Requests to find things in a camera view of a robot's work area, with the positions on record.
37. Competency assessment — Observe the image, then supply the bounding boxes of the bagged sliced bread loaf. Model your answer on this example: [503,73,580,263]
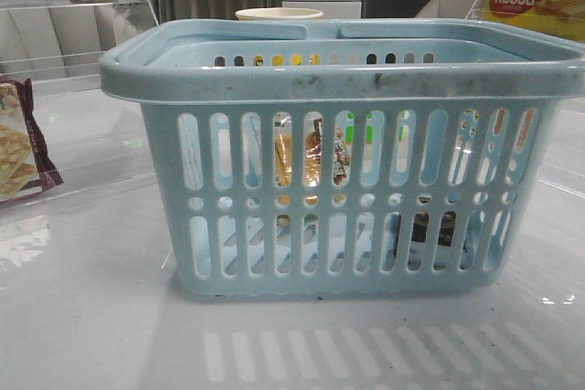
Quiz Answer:
[246,116,353,231]

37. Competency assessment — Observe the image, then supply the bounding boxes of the maroon cracker snack packet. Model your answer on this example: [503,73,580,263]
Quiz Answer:
[1,79,63,204]

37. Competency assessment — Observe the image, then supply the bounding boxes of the clear acrylic right stand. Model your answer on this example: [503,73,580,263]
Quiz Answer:
[463,0,485,20]

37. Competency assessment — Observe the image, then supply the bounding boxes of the clear acrylic display shelf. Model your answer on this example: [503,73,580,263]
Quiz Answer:
[1,0,157,226]

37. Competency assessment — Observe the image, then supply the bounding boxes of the popcorn print paper cup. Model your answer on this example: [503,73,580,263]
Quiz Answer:
[235,6,324,21]

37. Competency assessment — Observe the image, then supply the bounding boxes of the light blue plastic basket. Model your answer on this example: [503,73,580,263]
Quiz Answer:
[100,19,584,297]

